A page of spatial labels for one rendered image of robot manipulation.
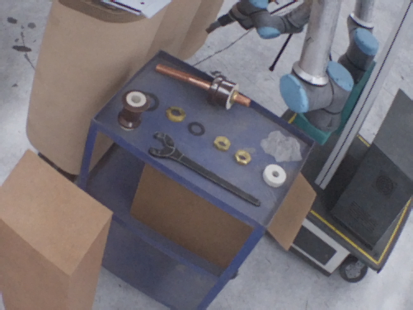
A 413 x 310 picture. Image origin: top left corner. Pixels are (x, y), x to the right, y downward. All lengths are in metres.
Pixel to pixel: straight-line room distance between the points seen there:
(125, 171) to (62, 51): 0.57
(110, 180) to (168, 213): 0.30
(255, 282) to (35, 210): 1.46
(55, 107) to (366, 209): 1.41
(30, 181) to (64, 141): 0.84
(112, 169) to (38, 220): 0.77
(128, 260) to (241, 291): 0.55
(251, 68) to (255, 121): 1.59
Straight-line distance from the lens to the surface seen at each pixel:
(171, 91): 2.32
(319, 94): 2.45
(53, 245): 1.80
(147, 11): 1.85
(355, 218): 2.92
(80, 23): 2.31
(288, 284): 3.10
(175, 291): 2.74
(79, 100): 2.53
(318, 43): 2.34
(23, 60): 3.65
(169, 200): 2.26
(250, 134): 2.29
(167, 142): 2.15
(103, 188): 2.47
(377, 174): 2.72
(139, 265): 2.77
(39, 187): 1.91
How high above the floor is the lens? 2.47
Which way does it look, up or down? 47 degrees down
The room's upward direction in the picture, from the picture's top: 25 degrees clockwise
